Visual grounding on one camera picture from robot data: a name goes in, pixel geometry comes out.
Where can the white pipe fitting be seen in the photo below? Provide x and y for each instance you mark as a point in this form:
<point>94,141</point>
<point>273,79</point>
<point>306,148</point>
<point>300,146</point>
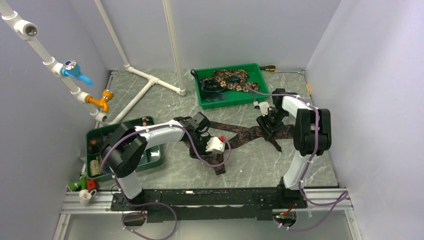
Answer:
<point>84,197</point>

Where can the blue faucet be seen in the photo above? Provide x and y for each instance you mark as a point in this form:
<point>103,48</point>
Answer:
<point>72,69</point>

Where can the rolled tie in organizer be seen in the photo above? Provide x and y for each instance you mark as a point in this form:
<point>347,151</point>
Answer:
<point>146,121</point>

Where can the green pipe fitting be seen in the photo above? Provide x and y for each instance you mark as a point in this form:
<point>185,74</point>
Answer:
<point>78,185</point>

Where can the dark orange patterned tie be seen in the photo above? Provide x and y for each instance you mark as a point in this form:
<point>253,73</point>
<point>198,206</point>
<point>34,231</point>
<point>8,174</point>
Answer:
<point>243,136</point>

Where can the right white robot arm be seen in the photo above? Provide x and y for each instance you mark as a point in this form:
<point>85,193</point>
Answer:
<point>311,132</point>

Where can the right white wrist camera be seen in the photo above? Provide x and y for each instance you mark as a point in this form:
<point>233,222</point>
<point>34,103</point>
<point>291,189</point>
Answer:
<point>263,107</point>

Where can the yellow black screwdriver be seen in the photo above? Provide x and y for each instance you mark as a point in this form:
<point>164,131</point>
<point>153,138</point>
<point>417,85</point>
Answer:
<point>268,68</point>

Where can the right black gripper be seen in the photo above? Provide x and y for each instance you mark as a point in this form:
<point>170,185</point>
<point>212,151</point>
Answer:
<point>263,121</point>

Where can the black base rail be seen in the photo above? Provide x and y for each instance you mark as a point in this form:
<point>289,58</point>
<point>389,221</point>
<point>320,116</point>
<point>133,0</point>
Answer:
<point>260,203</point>

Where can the red pipe fitting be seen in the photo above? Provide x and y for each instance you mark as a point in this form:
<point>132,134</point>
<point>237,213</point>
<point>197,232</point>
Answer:
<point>91,185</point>

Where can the brown floral tie in tray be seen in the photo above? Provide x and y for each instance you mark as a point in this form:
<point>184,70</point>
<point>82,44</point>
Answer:
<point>223,80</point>

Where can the dark blue tie in tray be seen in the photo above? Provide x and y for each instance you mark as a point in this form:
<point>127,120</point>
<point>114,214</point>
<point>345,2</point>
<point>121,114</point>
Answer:
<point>206,95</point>

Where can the green compartment organizer box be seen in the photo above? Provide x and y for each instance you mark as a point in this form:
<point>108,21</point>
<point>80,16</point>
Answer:
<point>98,137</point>

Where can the orange faucet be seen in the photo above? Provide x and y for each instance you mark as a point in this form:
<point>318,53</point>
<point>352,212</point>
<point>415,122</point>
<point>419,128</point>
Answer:
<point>102,102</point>

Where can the silver wrench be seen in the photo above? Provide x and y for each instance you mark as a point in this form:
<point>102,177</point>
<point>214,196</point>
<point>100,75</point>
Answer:
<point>294,71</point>

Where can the green tray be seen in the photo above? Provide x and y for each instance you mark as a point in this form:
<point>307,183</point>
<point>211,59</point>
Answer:
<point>235,98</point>

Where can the aluminium frame rail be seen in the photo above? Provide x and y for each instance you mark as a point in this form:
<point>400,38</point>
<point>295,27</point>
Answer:
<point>109,202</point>

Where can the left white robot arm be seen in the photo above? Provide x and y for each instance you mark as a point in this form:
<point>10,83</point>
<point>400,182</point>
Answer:
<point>123,150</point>

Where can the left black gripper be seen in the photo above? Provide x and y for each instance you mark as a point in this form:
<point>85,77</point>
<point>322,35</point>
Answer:
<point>205,138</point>

